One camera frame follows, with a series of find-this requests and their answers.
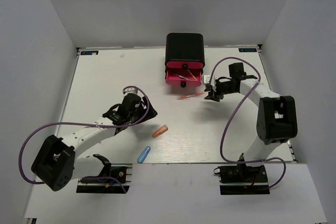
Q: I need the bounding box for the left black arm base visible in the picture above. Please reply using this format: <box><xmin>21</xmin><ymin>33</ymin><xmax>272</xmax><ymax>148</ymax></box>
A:
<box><xmin>72</xmin><ymin>154</ymin><xmax>132</xmax><ymax>194</ymax></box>

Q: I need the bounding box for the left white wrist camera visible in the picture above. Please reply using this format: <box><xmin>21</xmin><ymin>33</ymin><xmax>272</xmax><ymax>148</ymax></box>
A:
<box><xmin>122</xmin><ymin>87</ymin><xmax>138</xmax><ymax>97</ymax></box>

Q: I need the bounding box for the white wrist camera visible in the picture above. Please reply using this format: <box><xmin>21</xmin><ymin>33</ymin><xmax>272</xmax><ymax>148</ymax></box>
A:
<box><xmin>202</xmin><ymin>74</ymin><xmax>216</xmax><ymax>92</ymax></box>
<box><xmin>122</xmin><ymin>87</ymin><xmax>138</xmax><ymax>97</ymax></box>

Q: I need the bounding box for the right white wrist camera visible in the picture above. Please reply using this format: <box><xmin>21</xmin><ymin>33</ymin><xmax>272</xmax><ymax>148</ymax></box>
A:
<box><xmin>202</xmin><ymin>74</ymin><xmax>216</xmax><ymax>92</ymax></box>

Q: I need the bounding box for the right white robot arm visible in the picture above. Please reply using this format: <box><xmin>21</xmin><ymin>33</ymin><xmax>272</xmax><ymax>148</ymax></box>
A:
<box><xmin>203</xmin><ymin>61</ymin><xmax>298</xmax><ymax>182</ymax></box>

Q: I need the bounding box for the black drawer cabinet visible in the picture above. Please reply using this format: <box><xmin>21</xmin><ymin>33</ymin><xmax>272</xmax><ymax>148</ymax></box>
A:
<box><xmin>165</xmin><ymin>33</ymin><xmax>205</xmax><ymax>69</ymax></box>

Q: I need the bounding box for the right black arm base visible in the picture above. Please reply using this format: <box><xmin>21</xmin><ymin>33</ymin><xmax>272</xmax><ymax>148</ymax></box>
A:
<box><xmin>213</xmin><ymin>163</ymin><xmax>270</xmax><ymax>196</ymax></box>

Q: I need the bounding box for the clear blue ballpoint pen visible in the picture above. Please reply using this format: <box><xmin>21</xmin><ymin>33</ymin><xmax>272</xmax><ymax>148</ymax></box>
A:
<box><xmin>174</xmin><ymin>73</ymin><xmax>188</xmax><ymax>80</ymax></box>

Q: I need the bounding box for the orange double-ended marker pen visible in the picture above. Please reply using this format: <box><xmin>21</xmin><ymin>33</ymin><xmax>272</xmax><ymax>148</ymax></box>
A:
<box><xmin>177</xmin><ymin>92</ymin><xmax>205</xmax><ymax>100</ymax></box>

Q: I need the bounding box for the blue translucent correction tape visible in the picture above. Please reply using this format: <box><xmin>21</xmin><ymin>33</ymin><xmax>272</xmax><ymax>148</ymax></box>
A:
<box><xmin>137</xmin><ymin>146</ymin><xmax>151</xmax><ymax>164</ymax></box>

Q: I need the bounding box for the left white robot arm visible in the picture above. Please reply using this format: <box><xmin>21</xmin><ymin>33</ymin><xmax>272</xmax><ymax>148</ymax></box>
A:
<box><xmin>31</xmin><ymin>93</ymin><xmax>157</xmax><ymax>191</ymax></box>

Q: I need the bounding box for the orange translucent correction tape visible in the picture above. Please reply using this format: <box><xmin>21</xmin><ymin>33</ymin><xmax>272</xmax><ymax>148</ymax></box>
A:
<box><xmin>152</xmin><ymin>125</ymin><xmax>169</xmax><ymax>138</ymax></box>

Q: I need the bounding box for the pink drawer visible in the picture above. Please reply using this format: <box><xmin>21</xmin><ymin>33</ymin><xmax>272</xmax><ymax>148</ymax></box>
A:
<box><xmin>165</xmin><ymin>61</ymin><xmax>205</xmax><ymax>69</ymax></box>
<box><xmin>165</xmin><ymin>69</ymin><xmax>203</xmax><ymax>88</ymax></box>

